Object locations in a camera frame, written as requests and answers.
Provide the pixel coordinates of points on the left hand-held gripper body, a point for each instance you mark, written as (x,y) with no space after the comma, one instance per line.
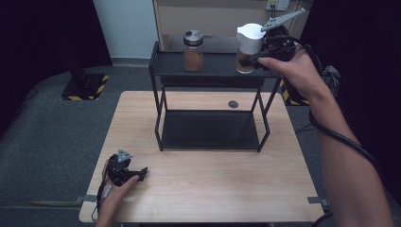
(119,168)

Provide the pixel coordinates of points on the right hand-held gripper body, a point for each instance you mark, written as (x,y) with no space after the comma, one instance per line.
(279,44)

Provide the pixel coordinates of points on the white-lid glass spice jar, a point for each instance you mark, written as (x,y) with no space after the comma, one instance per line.
(249,44)

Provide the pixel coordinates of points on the silver-lid glass spice jar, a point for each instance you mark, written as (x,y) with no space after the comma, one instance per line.
(193,50)

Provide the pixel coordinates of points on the black metal two-tier rack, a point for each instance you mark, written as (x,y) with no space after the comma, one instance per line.
(214,126)

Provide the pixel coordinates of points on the person's left hand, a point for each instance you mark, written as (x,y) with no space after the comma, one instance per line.
(115,197)

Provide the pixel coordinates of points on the person's right hand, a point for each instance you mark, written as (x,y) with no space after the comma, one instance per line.
(299,71)

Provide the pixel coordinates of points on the round grey table grommet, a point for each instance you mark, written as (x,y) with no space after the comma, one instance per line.
(233,104)

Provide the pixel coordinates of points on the striped black stand base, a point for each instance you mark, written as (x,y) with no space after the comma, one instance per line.
(84,86)
(291,94)

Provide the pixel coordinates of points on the beige wooden cabinet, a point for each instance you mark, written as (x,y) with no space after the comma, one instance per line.
(217,19)

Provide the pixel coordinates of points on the black curtain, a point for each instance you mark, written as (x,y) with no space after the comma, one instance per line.
(44,47)
(365,47)

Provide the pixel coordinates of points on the white wall power outlet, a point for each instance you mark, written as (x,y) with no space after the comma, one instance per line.
(277,4)

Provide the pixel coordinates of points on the grey table edge bracket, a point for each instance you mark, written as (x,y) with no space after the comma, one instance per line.
(85,198)
(317,200)

